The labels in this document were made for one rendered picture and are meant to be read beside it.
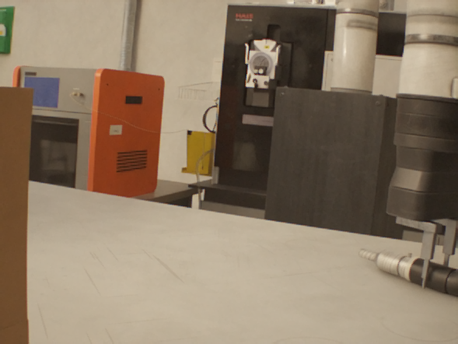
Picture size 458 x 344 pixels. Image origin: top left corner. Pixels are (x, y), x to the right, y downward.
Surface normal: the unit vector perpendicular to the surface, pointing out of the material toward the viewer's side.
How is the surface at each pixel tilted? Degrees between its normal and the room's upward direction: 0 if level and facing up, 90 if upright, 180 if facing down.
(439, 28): 90
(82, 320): 0
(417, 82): 90
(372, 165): 90
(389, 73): 90
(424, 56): 81
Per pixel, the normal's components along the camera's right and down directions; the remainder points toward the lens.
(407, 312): 0.08, -0.99
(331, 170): -0.55, 0.06
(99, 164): 0.93, 0.12
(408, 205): -0.81, 0.00
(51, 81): -0.36, 0.08
